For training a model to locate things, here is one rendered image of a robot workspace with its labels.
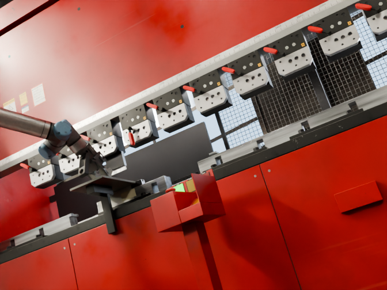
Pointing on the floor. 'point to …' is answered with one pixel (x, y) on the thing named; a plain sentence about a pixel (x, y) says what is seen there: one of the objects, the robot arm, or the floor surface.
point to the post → (319, 90)
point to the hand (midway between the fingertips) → (106, 184)
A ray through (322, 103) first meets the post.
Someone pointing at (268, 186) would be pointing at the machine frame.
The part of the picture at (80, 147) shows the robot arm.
